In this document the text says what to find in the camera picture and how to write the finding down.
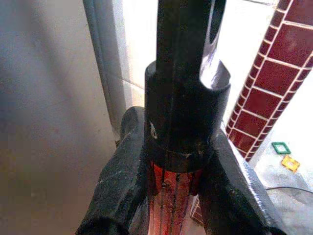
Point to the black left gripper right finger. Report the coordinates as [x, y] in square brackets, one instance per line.
[232, 186]

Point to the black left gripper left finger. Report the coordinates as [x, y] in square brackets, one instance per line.
[117, 171]

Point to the yellow square frame tile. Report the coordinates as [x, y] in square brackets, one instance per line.
[290, 164]

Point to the green square frame tile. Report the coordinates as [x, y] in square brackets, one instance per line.
[281, 147]

